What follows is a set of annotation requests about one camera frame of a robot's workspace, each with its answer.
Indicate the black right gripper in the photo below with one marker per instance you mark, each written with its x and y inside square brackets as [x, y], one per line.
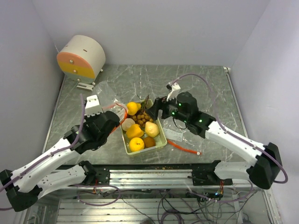
[160, 103]

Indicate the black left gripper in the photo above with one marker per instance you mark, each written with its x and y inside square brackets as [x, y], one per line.
[87, 118]

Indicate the pale cream pear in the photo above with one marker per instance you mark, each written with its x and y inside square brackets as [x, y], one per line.
[151, 129]

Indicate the yellow pear top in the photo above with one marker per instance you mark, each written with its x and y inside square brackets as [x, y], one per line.
[133, 108]

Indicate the yellow pear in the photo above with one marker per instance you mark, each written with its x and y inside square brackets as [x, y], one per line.
[133, 108]
[134, 131]

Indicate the yellow orange fruit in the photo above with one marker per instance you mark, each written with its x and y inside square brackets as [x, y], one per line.
[136, 144]

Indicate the clear bag orange zipper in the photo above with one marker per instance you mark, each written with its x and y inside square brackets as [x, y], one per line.
[109, 101]

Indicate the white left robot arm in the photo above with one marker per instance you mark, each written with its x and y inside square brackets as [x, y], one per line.
[26, 185]

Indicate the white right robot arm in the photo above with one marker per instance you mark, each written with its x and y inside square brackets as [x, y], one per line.
[262, 163]

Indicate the brown longan bunch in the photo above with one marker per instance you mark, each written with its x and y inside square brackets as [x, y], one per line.
[141, 116]

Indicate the white halved mangosteen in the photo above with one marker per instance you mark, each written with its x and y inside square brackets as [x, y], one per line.
[127, 123]

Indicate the brown kiwi fruit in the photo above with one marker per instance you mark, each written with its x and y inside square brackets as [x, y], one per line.
[149, 142]

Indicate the pale green plastic basket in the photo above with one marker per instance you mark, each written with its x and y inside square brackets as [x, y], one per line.
[160, 139]

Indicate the round white drawer cabinet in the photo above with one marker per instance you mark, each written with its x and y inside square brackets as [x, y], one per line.
[82, 59]

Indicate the white corner clip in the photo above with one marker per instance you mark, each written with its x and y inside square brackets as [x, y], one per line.
[227, 70]

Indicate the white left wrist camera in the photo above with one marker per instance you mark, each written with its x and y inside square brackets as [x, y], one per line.
[93, 106]

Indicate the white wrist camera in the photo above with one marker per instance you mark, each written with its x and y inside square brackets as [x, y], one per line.
[174, 91]
[93, 106]

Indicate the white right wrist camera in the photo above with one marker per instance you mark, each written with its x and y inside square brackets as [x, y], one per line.
[174, 91]

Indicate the small white metal bracket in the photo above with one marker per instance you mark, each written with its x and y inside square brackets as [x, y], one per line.
[86, 87]

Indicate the aluminium extrusion frame rail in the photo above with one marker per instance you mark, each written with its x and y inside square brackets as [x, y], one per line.
[155, 178]

